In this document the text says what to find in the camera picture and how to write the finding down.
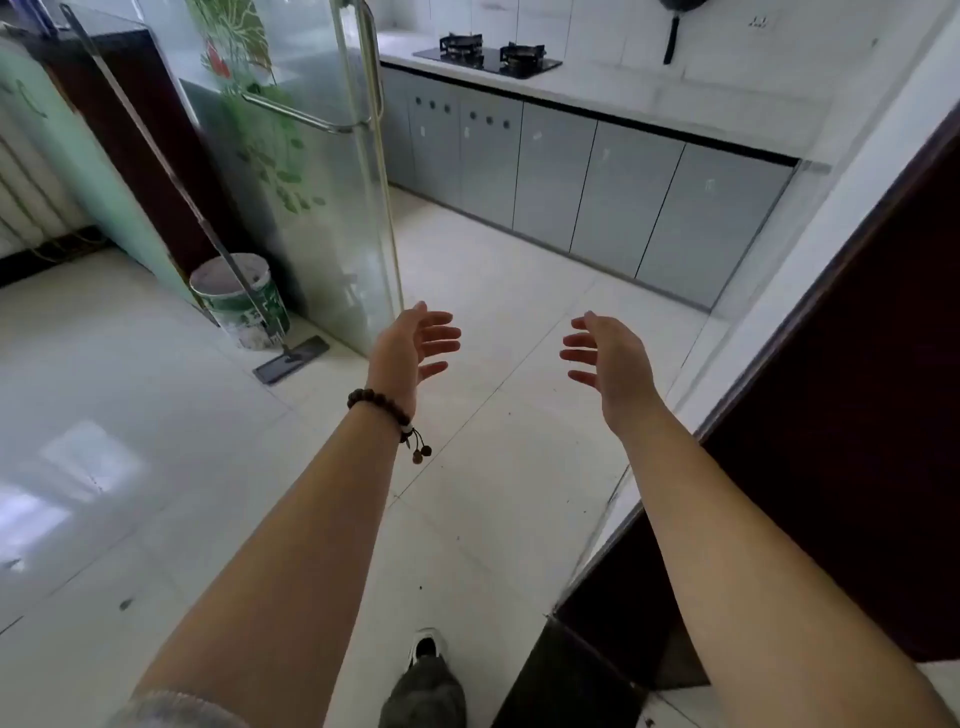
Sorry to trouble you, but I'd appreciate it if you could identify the black hanging pan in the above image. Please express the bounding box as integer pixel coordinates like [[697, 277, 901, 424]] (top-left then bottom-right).
[[657, 0, 711, 67]]

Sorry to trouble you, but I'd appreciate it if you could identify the dark wooden door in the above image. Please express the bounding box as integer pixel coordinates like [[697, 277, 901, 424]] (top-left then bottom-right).
[[491, 123, 960, 728]]

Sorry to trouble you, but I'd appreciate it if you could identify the dark wooden door frame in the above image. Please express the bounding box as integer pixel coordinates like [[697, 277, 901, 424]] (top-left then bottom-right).
[[41, 18, 252, 275]]

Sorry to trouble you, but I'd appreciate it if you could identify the glass door with leaf print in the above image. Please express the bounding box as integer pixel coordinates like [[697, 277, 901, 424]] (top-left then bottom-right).
[[138, 0, 407, 359]]

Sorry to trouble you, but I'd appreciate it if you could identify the black and white shoe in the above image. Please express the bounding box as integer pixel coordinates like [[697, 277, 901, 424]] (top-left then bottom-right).
[[406, 627, 450, 673]]

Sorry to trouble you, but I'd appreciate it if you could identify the metal door handle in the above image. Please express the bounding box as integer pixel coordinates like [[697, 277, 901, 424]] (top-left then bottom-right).
[[241, 0, 387, 135]]

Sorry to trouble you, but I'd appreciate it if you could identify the grey trouser leg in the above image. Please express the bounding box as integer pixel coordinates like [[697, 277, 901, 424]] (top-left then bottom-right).
[[378, 654, 468, 728]]

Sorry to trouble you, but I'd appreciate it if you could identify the person's left forearm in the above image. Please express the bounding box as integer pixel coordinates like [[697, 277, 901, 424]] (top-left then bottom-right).
[[129, 397, 416, 714]]

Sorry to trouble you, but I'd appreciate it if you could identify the flat mop with metal handle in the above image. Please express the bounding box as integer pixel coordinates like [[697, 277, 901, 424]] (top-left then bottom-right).
[[58, 3, 332, 387]]

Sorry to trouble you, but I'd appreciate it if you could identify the white and green bucket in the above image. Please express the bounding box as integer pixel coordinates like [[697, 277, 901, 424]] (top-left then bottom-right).
[[188, 252, 292, 352]]

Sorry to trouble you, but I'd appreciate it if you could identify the person's left hand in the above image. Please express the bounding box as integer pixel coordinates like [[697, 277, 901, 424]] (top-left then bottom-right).
[[366, 301, 462, 412]]

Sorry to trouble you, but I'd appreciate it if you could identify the person's right hand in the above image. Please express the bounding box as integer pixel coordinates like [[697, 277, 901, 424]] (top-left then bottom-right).
[[561, 311, 662, 437]]

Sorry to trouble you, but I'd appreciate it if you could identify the grey kitchen cabinet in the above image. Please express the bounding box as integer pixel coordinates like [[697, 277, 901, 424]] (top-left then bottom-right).
[[379, 63, 801, 312]]

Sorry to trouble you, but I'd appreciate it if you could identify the white radiator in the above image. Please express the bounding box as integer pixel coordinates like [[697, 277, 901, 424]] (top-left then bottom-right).
[[0, 93, 93, 260]]

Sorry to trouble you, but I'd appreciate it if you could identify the grey sleeve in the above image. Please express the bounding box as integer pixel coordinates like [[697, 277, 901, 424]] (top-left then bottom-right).
[[103, 690, 250, 728]]

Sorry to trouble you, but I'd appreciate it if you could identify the black gas stove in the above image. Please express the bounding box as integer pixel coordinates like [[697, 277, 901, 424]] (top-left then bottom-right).
[[411, 31, 564, 81]]

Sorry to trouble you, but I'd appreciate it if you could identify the person's right forearm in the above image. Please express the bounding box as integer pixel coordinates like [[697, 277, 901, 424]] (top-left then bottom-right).
[[606, 408, 960, 728]]

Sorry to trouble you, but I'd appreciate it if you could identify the brown bead bracelet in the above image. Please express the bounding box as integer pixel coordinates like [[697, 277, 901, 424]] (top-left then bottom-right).
[[346, 387, 434, 466]]

